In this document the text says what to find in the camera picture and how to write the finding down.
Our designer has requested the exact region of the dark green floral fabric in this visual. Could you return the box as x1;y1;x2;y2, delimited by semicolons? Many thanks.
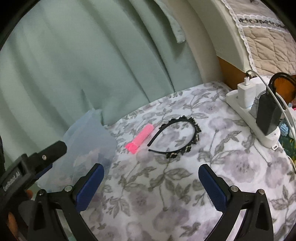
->
279;136;296;164

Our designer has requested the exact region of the grey floral blanket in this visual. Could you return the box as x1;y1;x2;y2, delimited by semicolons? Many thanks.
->
39;81;296;241

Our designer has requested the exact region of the brown wooden cabinet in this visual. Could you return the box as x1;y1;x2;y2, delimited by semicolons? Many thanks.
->
218;57;296;105

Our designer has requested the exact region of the white charger plug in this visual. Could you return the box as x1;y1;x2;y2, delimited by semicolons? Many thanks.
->
237;77;257;109

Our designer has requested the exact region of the white power strip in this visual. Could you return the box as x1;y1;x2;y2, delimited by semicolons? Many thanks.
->
225;76;282;148

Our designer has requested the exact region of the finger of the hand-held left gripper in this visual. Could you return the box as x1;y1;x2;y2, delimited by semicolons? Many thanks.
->
34;140;68;168
35;162;53;181

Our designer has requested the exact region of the clear plastic storage container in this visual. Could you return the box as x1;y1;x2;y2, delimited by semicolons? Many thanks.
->
38;108;119;193

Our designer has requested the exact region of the beige quilted lace cover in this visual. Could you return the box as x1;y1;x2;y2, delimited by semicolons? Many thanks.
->
218;0;296;76

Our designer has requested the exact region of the black power adapter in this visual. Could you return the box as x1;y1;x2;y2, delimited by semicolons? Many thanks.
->
255;91;282;136

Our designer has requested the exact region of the pale green fabric panel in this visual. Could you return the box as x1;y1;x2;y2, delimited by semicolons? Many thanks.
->
154;0;186;44

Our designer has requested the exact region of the small blue clip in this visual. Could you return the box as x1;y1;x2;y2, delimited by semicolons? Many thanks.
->
278;122;290;138

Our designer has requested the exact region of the black cable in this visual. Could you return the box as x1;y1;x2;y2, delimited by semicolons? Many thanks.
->
269;72;296;93

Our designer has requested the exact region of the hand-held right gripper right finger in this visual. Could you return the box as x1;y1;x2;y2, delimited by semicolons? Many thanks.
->
198;163;274;241

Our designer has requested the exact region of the person's left hand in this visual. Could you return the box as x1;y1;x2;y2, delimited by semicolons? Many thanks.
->
7;190;33;235

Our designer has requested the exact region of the white cable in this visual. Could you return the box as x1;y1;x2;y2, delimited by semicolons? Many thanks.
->
246;69;296;168

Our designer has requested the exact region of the cream padded headboard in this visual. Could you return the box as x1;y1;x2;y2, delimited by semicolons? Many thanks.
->
165;0;257;81

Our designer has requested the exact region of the black flower headband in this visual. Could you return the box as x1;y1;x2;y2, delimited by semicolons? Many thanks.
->
147;116;202;159

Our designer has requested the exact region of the pale green curtain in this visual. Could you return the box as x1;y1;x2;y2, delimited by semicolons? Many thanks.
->
0;0;205;164

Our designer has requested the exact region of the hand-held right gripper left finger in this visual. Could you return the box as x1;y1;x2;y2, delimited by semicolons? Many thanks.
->
27;163;105;241

